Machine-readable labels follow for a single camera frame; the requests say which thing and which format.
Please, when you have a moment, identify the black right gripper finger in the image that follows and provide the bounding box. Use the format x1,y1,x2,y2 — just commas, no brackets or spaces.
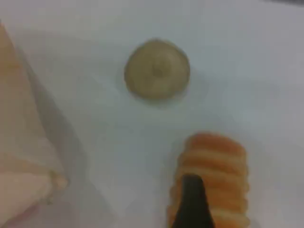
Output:
171,174,216,228

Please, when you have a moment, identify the long striped bread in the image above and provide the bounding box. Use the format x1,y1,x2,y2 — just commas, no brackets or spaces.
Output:
166,132,251,228

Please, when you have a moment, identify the beige round potato toy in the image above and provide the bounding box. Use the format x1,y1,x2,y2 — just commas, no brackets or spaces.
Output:
123,38,191,100

